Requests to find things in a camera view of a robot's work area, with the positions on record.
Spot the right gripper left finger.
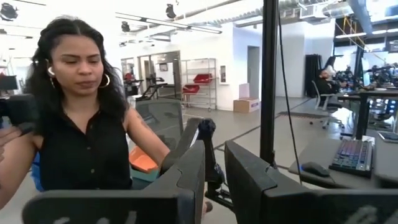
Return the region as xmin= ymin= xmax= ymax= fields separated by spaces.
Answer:
xmin=21 ymin=139 xmax=206 ymax=224

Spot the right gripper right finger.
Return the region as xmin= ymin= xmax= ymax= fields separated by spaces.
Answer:
xmin=224 ymin=139 xmax=398 ymax=224

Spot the teal container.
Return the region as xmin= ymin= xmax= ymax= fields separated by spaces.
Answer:
xmin=130 ymin=169 xmax=161 ymax=190

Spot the orange container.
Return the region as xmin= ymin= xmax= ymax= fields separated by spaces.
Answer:
xmin=128 ymin=145 xmax=161 ymax=174

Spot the black computer mouse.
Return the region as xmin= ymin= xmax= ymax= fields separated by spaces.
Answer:
xmin=300 ymin=161 xmax=331 ymax=178

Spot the dark keyboard desk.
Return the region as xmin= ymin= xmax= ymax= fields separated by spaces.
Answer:
xmin=288 ymin=130 xmax=398 ymax=190

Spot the grey mesh office chair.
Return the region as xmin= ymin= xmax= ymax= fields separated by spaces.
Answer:
xmin=135 ymin=98 xmax=185 ymax=152

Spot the cardboard box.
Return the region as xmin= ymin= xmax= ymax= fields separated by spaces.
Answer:
xmin=233 ymin=97 xmax=261 ymax=114

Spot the white box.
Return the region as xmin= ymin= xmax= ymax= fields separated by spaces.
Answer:
xmin=238 ymin=82 xmax=251 ymax=100

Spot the backlit black keyboard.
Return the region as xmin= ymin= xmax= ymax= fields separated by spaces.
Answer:
xmin=328 ymin=139 xmax=374 ymax=179

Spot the person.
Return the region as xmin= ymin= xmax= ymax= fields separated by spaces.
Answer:
xmin=315 ymin=68 xmax=342 ymax=95
xmin=0 ymin=15 xmax=171 ymax=210

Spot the metal shelf rack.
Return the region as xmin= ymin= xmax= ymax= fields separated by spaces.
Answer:
xmin=180 ymin=57 xmax=218 ymax=112

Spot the red storage bin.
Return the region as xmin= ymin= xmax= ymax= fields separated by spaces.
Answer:
xmin=193 ymin=73 xmax=214 ymax=85
xmin=182 ymin=84 xmax=201 ymax=95

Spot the white office chair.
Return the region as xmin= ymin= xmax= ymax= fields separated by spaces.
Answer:
xmin=310 ymin=80 xmax=346 ymax=130

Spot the black curtain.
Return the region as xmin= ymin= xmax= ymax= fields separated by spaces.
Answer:
xmin=304 ymin=54 xmax=325 ymax=99

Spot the black workshop desk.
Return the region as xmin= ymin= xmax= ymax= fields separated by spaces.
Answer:
xmin=337 ymin=88 xmax=398 ymax=141

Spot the blue seat back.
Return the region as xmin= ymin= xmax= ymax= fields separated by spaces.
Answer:
xmin=30 ymin=151 xmax=45 ymax=192

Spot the tablet with dark screen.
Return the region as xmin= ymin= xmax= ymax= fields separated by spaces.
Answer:
xmin=377 ymin=130 xmax=398 ymax=144

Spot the long ceiling light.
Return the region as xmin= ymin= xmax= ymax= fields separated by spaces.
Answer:
xmin=114 ymin=12 xmax=223 ymax=35

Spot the thin black cable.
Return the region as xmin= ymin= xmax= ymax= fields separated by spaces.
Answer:
xmin=277 ymin=12 xmax=303 ymax=185

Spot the black aluminium table frame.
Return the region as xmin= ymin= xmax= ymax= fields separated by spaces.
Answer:
xmin=259 ymin=0 xmax=280 ymax=166

